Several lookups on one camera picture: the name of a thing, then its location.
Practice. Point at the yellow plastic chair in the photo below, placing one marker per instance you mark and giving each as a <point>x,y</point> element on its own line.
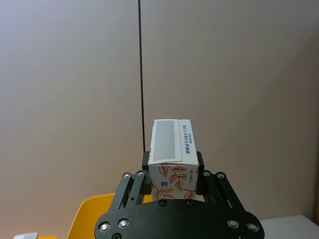
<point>87,219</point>

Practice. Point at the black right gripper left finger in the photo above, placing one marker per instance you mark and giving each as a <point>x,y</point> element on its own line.
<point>129,191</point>

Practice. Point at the white carton with red leaves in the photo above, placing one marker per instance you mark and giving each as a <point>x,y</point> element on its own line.
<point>172,161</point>

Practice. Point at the small white object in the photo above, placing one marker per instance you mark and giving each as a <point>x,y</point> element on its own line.
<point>26,235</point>

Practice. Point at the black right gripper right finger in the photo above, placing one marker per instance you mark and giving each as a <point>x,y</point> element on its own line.
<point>219,191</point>

